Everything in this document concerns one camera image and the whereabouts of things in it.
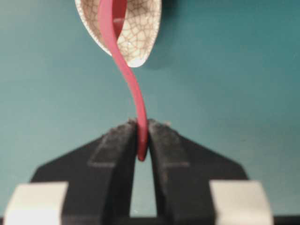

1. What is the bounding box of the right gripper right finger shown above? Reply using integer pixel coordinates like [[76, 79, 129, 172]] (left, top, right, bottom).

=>
[[146, 120, 273, 225]]

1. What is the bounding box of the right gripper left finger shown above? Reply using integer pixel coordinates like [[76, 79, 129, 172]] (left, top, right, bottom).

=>
[[3, 120, 137, 225]]

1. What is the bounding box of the red plastic spoon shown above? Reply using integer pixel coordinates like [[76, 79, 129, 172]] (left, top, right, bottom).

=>
[[97, 0, 148, 161]]

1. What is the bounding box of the crackle glazed small dish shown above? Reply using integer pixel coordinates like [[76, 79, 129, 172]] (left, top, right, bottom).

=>
[[75, 0, 162, 68]]

